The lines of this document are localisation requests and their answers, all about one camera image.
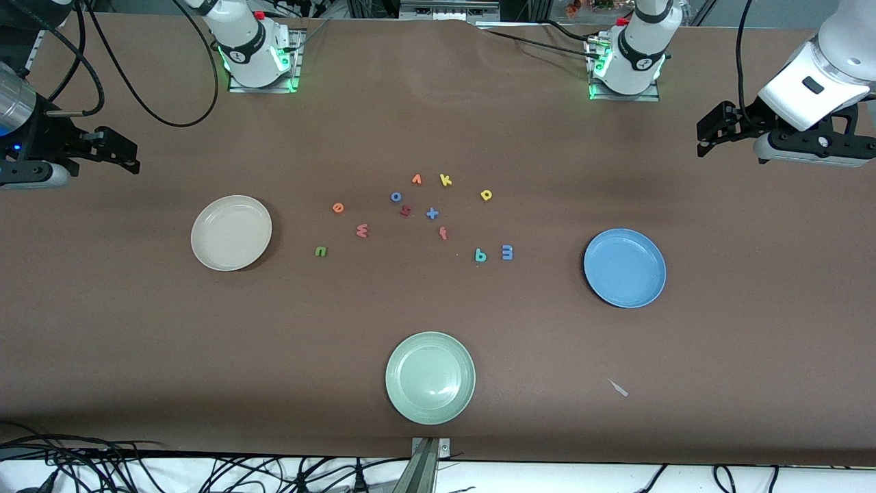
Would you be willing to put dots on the white paper scrap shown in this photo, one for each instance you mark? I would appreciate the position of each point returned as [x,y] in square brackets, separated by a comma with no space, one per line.
[618,387]

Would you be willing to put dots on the grey metal mount bracket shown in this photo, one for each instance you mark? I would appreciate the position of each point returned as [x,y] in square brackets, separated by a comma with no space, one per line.
[426,465]

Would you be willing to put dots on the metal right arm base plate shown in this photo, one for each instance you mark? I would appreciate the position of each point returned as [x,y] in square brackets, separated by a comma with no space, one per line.
[239,89]

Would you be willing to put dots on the beige brown plate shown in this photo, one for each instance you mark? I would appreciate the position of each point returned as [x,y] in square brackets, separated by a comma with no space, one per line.
[231,233]

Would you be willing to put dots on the small orange red object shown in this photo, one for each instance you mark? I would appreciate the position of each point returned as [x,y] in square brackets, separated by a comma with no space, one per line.
[575,5]

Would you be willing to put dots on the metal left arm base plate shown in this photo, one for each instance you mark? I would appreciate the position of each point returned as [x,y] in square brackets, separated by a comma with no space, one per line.
[616,98]

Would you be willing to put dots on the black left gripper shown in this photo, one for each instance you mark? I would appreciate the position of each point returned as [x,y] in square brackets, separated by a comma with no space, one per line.
[744,122]

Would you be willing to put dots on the aluminium frame rail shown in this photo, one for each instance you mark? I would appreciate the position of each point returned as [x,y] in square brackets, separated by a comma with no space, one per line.
[35,55]

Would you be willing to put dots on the blue letter m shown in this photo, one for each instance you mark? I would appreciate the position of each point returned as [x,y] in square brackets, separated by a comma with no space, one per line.
[507,253]

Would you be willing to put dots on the yellow letter k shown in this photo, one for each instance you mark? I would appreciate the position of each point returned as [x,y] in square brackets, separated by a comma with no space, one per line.
[445,180]

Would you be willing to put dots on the teal letter b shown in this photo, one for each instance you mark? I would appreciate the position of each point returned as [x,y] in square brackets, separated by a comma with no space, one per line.
[480,257]

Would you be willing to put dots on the silver metal box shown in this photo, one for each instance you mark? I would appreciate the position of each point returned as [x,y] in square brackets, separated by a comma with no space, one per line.
[445,10]

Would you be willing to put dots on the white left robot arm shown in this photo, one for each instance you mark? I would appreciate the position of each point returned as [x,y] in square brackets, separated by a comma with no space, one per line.
[643,48]

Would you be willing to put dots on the pink letter w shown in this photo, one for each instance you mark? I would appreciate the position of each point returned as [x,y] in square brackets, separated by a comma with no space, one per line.
[362,231]

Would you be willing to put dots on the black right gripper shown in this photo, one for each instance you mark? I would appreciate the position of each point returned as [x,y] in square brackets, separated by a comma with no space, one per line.
[42,131]

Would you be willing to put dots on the blue plate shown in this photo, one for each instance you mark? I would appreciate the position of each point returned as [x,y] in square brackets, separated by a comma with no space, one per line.
[624,268]

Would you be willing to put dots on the pale green plate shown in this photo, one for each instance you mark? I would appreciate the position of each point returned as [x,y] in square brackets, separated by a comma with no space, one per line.
[430,378]

